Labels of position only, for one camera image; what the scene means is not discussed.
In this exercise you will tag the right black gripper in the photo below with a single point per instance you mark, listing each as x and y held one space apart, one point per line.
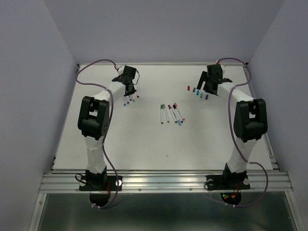
203 78

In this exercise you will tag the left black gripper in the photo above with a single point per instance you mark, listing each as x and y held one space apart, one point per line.
133 91

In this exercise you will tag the light blue marker pen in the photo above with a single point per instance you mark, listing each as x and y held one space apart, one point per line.
124 101

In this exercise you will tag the grey green marker pen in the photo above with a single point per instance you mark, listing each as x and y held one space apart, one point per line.
166 114

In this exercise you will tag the dark red marker pen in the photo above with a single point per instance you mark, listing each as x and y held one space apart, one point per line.
172 113

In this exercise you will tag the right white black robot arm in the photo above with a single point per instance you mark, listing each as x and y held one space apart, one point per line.
248 125

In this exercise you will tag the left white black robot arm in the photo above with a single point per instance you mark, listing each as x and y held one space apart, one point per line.
94 121

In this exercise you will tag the black marker pen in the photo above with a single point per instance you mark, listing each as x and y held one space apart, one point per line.
178 114

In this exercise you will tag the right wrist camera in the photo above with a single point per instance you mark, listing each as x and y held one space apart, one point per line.
222 67

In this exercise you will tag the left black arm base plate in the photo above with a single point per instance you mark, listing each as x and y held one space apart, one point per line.
111 184

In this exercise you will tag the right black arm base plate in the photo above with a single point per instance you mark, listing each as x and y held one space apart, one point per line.
218 182

